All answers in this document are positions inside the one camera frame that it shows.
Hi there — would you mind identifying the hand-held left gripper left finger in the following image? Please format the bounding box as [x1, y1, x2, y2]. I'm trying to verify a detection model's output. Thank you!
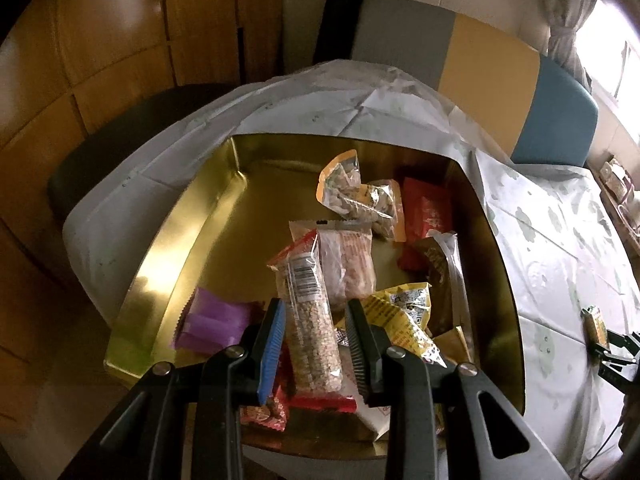
[75, 297, 287, 480]

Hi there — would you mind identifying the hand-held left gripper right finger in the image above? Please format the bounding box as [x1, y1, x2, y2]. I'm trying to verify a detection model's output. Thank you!
[345, 299, 571, 480]

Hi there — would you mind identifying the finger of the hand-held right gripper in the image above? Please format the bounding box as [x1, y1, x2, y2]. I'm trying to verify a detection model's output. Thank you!
[597, 357, 632, 396]
[602, 331, 640, 356]

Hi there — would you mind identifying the small dark green packet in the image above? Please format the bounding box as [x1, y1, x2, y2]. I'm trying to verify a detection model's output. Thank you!
[580, 305, 611, 356]

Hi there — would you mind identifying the clear grain bar packet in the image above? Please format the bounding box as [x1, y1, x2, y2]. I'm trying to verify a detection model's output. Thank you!
[267, 230, 346, 393]

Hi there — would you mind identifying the yellow snack packet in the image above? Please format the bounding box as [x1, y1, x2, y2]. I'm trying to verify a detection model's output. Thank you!
[360, 282, 448, 368]

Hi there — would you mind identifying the purple snack packet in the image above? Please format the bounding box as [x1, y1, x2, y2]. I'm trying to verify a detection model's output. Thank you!
[172, 287, 253, 358]

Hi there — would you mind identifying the white snack bar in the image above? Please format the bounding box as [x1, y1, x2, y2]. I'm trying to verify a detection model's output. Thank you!
[340, 380, 393, 443]

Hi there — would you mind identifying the red patterned snack packet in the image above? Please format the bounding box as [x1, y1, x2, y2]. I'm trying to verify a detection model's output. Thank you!
[239, 390, 290, 433]

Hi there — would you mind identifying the clear rice cracker packet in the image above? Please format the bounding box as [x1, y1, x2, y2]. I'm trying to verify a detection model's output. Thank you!
[290, 219, 377, 311]

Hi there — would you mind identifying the clear long stick snack packet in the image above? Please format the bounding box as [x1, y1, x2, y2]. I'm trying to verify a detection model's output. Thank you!
[412, 230, 473, 361]

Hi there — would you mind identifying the gold cardboard box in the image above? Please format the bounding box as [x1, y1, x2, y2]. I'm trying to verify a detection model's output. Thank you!
[102, 132, 526, 461]

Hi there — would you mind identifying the orange-edged peanut packet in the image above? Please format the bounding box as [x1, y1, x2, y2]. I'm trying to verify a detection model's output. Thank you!
[316, 150, 405, 241]

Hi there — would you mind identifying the white printed bed sheet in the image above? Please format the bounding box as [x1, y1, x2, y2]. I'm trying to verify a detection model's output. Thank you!
[60, 57, 640, 480]

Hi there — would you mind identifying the wooden nightstand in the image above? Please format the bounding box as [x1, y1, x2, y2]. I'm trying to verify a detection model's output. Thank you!
[590, 160, 640, 251]

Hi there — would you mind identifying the tissue box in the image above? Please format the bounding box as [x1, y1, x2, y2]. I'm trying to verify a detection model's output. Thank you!
[600, 157, 633, 196]

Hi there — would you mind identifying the dark round chair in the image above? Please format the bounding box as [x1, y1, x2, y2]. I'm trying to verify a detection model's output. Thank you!
[47, 82, 246, 221]

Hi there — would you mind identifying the window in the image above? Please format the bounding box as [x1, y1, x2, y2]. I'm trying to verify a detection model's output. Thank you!
[575, 0, 640, 106]

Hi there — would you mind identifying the grey yellow blue headboard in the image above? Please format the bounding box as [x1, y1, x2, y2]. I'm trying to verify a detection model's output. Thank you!
[350, 0, 601, 168]

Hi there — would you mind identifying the floral curtain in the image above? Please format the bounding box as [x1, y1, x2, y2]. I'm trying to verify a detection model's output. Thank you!
[542, 0, 601, 91]

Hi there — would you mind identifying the black cushion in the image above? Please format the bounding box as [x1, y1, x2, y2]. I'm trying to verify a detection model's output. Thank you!
[312, 0, 371, 66]

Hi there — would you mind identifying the wooden wardrobe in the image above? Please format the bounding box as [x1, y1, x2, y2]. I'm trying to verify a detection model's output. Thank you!
[0, 0, 286, 480]

